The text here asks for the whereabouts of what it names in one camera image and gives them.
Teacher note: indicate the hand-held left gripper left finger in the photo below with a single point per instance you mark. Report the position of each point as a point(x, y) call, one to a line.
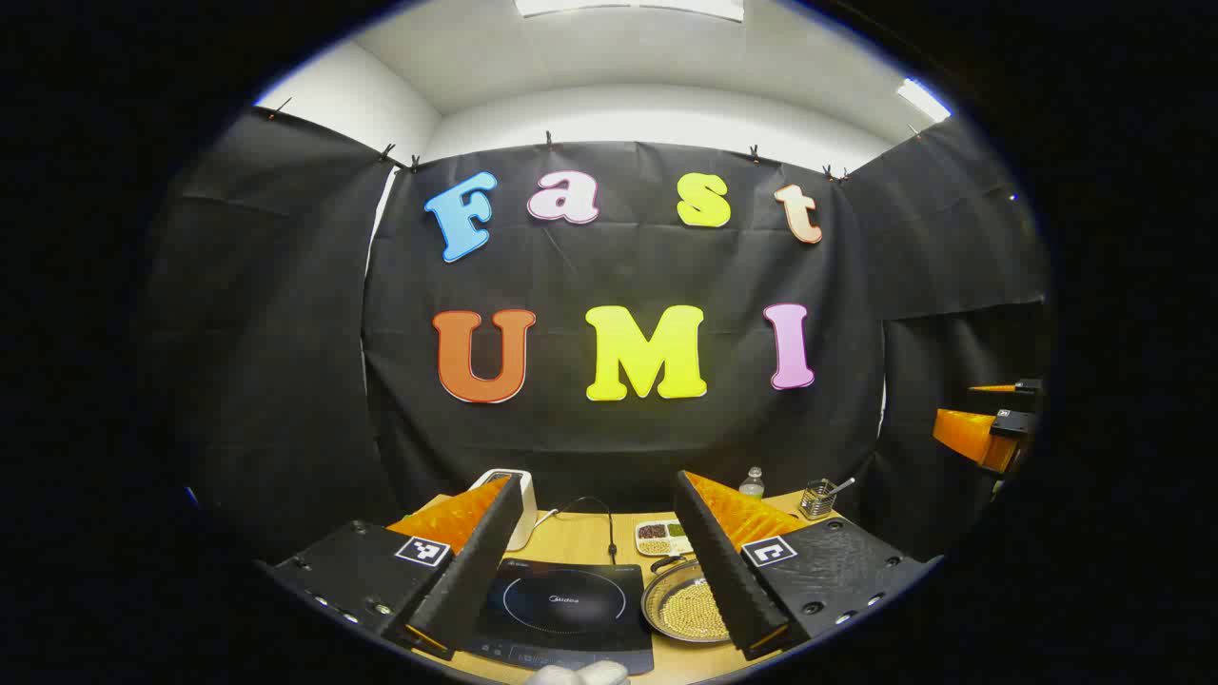
point(476, 561)

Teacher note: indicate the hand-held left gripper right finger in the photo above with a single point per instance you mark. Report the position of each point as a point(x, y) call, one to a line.
point(718, 571)

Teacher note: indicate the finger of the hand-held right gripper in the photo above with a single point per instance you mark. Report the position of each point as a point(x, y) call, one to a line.
point(1023, 388)
point(966, 436)

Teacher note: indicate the pile of soybeans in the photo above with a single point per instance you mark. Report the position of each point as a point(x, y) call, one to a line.
point(697, 611)

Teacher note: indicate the stainless steel pot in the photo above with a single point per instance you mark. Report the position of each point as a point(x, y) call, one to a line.
point(666, 582)

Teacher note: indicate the black induction cooktop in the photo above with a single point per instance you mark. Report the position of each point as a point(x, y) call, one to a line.
point(571, 609)

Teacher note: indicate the white divided tray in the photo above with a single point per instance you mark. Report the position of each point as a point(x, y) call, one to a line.
point(657, 549)

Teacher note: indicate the white box appliance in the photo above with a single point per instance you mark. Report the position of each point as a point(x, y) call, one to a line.
point(526, 518)

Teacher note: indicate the small soybeans portion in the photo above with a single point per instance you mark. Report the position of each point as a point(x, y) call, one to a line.
point(655, 547)

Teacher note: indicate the red beans portion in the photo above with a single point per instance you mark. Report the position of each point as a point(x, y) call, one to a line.
point(652, 531)

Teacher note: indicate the green label bottle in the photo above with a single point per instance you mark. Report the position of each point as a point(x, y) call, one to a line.
point(752, 487)

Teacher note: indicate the metal spoon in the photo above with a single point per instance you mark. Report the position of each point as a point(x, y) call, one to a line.
point(845, 483)

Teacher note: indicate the narrow ceiling light panel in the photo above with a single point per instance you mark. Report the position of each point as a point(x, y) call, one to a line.
point(923, 99)

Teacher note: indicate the row of black cloth clips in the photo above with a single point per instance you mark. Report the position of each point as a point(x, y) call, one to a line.
point(549, 143)

